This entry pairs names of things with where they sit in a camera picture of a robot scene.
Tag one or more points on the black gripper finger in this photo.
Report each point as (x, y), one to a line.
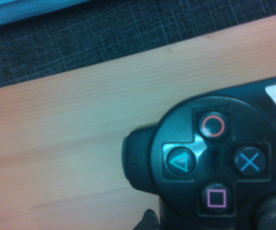
(148, 220)

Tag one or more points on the black Sony gamepad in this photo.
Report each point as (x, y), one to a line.
(224, 163)

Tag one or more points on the light blue flat object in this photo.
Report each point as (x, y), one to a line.
(13, 9)

